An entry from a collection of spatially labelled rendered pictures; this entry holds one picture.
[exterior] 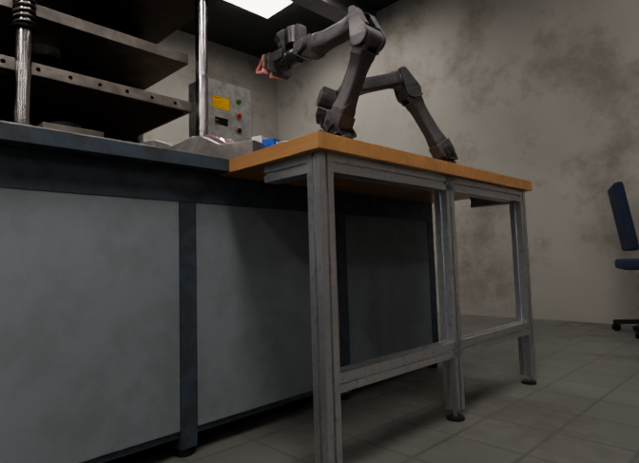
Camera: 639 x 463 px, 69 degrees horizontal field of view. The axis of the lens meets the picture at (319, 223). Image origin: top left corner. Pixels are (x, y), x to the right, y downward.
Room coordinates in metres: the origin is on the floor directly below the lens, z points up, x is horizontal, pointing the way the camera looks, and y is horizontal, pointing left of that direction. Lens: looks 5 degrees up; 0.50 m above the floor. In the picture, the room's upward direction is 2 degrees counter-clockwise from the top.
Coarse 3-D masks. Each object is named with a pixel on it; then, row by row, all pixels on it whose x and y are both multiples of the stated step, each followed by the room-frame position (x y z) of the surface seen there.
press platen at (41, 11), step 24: (0, 0) 1.67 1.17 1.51; (0, 24) 1.81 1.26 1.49; (48, 24) 1.82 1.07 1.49; (72, 24) 1.85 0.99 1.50; (96, 24) 1.92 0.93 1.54; (0, 48) 2.02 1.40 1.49; (72, 48) 2.04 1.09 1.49; (96, 48) 2.05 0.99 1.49; (120, 48) 2.06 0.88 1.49; (144, 48) 2.08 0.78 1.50; (168, 48) 2.17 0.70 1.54; (96, 72) 2.31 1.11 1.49; (120, 72) 2.32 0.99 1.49; (144, 72) 2.33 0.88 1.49; (168, 72) 2.34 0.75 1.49
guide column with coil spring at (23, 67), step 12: (24, 0) 1.66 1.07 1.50; (24, 12) 1.66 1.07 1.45; (24, 36) 1.66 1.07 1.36; (24, 48) 1.66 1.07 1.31; (24, 60) 1.66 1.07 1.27; (24, 72) 1.67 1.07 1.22; (24, 84) 1.67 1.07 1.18; (24, 96) 1.67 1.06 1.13; (24, 108) 1.67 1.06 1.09; (24, 120) 1.67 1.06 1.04
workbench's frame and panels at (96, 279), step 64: (0, 128) 0.92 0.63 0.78; (0, 192) 0.96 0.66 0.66; (64, 192) 1.05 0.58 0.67; (128, 192) 1.15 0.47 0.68; (192, 192) 1.28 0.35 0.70; (256, 192) 1.45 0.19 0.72; (0, 256) 0.96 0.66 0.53; (64, 256) 1.05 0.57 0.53; (128, 256) 1.16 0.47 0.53; (192, 256) 1.28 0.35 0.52; (256, 256) 1.44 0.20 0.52; (384, 256) 1.93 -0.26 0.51; (0, 320) 0.96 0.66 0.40; (64, 320) 1.05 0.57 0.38; (128, 320) 1.16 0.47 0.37; (192, 320) 1.28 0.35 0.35; (256, 320) 1.44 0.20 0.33; (384, 320) 1.92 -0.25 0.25; (0, 384) 0.97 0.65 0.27; (64, 384) 1.05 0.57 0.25; (128, 384) 1.16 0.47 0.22; (192, 384) 1.28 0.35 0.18; (256, 384) 1.44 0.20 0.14; (0, 448) 0.97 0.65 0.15; (64, 448) 1.05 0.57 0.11; (128, 448) 1.16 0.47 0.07; (192, 448) 1.28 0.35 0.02
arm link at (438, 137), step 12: (408, 96) 1.73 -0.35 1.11; (420, 96) 1.75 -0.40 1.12; (408, 108) 1.78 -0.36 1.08; (420, 108) 1.76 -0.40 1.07; (420, 120) 1.77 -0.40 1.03; (432, 120) 1.77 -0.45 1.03; (432, 132) 1.77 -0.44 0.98; (432, 144) 1.79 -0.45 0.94; (444, 144) 1.78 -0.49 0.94; (444, 156) 1.78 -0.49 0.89
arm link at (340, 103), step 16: (368, 32) 1.28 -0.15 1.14; (352, 48) 1.33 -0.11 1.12; (368, 48) 1.33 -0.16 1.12; (352, 64) 1.34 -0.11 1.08; (368, 64) 1.34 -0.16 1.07; (352, 80) 1.34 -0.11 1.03; (352, 96) 1.36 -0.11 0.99; (336, 112) 1.38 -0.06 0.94; (352, 112) 1.39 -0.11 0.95; (352, 128) 1.42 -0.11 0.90
